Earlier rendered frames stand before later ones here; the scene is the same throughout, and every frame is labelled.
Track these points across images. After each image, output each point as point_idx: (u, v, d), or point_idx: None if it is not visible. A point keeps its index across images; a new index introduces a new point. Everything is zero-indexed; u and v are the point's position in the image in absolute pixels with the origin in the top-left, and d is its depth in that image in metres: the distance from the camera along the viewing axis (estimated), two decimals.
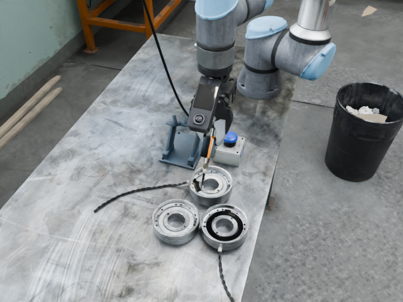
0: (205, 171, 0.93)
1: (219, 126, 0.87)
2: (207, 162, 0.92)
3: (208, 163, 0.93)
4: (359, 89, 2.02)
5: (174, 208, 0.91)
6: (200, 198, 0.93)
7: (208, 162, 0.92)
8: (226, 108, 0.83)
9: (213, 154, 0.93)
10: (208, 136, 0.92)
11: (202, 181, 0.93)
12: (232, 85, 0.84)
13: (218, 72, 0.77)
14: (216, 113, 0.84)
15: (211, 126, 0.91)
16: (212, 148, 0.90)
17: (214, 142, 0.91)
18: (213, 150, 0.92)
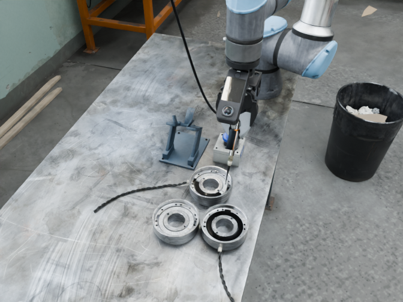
0: (230, 163, 0.95)
1: (244, 118, 0.89)
2: (232, 154, 0.94)
3: (233, 156, 0.95)
4: (359, 89, 2.02)
5: (174, 208, 0.91)
6: (200, 198, 0.93)
7: (233, 154, 0.94)
8: (252, 100, 0.86)
9: (237, 146, 0.95)
10: (234, 129, 0.94)
11: (227, 173, 0.95)
12: (258, 79, 0.86)
13: (246, 65, 0.79)
14: (243, 106, 0.86)
15: None
16: (236, 140, 0.92)
17: (238, 134, 0.93)
18: (237, 142, 0.94)
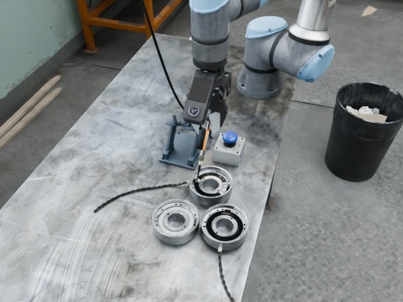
0: (201, 163, 0.95)
1: (214, 118, 0.89)
2: (203, 154, 0.94)
3: (204, 156, 0.95)
4: (359, 89, 2.02)
5: (174, 208, 0.91)
6: (200, 198, 0.93)
7: (203, 154, 0.94)
8: (220, 100, 0.86)
9: (209, 146, 0.95)
10: (204, 129, 0.95)
11: (198, 173, 0.96)
12: (226, 79, 0.86)
13: (212, 65, 0.79)
14: (211, 106, 0.86)
15: (206, 119, 0.93)
16: (207, 141, 0.92)
17: (210, 135, 0.93)
18: (208, 142, 0.94)
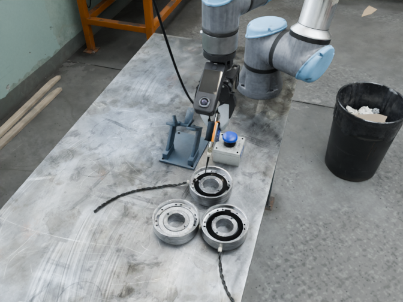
0: (209, 154, 0.97)
1: (223, 110, 0.91)
2: (211, 146, 0.96)
3: (212, 147, 0.97)
4: (359, 89, 2.02)
5: (174, 208, 0.91)
6: (200, 198, 0.93)
7: (212, 146, 0.97)
8: (229, 92, 0.88)
9: (217, 138, 0.97)
10: (213, 121, 0.97)
11: (207, 164, 0.98)
12: (235, 72, 0.89)
13: (222, 57, 0.81)
14: (220, 97, 0.89)
15: (215, 111, 0.95)
16: (216, 132, 0.95)
17: (218, 126, 0.95)
18: (217, 134, 0.96)
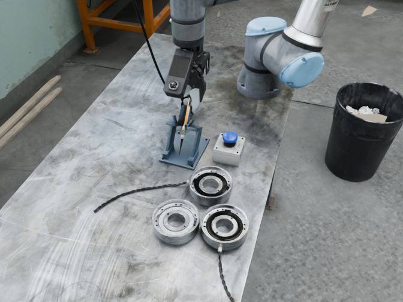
0: (183, 136, 1.03)
1: (194, 94, 0.98)
2: (185, 129, 1.03)
3: (186, 130, 1.04)
4: (359, 89, 2.02)
5: (174, 208, 0.91)
6: (200, 198, 0.93)
7: (185, 129, 1.03)
8: (199, 77, 0.94)
9: None
10: (186, 105, 1.03)
11: (180, 146, 1.04)
12: (204, 58, 0.95)
13: (190, 43, 0.88)
14: (191, 82, 0.95)
15: (188, 96, 1.01)
16: (189, 115, 1.01)
17: (191, 109, 1.01)
18: (190, 117, 1.02)
